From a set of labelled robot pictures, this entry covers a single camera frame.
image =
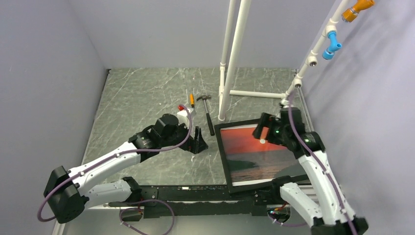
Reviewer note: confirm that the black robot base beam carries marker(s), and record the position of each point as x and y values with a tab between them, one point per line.
158	201

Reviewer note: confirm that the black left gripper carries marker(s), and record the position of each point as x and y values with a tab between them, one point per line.
197	144

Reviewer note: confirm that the white PVC pipe structure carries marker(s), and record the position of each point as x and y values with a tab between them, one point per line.
231	51

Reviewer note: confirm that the orange pipe fitting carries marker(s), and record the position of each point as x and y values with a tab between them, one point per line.
350	14

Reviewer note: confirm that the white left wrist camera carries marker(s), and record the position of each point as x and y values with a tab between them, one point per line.
182	115

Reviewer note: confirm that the black wooden picture frame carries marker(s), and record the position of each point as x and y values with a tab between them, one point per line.
251	163

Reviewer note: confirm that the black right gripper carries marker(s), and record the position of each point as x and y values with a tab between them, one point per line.
268	121

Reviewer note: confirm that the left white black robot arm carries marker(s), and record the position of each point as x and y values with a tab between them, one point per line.
69	192

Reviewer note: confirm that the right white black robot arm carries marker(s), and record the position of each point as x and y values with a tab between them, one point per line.
331	214

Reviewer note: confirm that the steel claw hammer black grip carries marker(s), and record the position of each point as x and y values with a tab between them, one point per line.
204	98

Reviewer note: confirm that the orange handled screwdriver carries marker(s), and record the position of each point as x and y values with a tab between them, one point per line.
192	101

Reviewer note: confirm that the blue pipe fitting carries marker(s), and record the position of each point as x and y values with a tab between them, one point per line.
333	47

